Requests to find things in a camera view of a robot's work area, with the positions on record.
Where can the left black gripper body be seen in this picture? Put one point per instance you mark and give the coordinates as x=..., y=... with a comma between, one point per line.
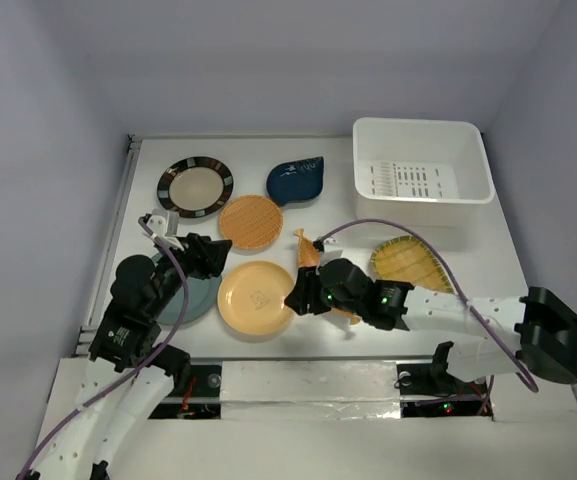
x=193, y=264

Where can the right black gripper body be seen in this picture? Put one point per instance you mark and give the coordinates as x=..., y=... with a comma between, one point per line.
x=330, y=301

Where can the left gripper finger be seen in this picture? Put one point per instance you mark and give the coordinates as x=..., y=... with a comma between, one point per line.
x=219, y=248
x=213, y=267

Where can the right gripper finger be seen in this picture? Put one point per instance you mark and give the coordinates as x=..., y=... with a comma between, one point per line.
x=298, y=299
x=316, y=303

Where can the grey blue round plate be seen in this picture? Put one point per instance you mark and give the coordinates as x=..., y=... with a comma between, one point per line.
x=202, y=297

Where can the round orange woven plate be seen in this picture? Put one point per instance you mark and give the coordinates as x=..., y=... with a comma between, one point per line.
x=251, y=222

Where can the orange fish shaped plate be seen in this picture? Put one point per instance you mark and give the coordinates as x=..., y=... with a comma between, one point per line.
x=309, y=256

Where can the round yellow plate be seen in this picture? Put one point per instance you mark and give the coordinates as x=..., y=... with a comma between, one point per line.
x=251, y=298

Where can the brown rimmed beige plate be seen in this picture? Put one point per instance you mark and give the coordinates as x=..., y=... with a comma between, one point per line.
x=195, y=187

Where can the yellow green woven tray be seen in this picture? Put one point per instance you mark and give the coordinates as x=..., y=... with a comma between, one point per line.
x=407, y=259

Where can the dark blue leaf dish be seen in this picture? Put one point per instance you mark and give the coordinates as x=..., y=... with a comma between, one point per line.
x=296, y=181

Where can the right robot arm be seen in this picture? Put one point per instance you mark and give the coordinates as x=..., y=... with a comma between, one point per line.
x=534, y=335

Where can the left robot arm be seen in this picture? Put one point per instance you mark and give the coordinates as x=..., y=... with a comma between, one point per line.
x=129, y=369

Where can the white plastic bin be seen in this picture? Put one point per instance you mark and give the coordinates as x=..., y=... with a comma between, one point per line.
x=427, y=173

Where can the silver foil covered block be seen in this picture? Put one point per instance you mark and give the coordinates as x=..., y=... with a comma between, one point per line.
x=338, y=390

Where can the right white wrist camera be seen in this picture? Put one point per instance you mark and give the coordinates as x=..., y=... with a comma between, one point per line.
x=328, y=248

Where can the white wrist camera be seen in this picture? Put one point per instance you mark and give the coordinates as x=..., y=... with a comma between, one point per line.
x=163, y=224
x=328, y=248

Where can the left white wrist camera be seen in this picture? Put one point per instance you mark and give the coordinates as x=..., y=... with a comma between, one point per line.
x=163, y=224

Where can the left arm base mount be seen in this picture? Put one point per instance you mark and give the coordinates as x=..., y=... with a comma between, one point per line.
x=199, y=399

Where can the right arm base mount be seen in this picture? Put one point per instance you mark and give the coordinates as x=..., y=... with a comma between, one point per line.
x=423, y=396

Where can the aluminium frame rail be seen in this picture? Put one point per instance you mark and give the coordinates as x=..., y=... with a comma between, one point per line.
x=102, y=277

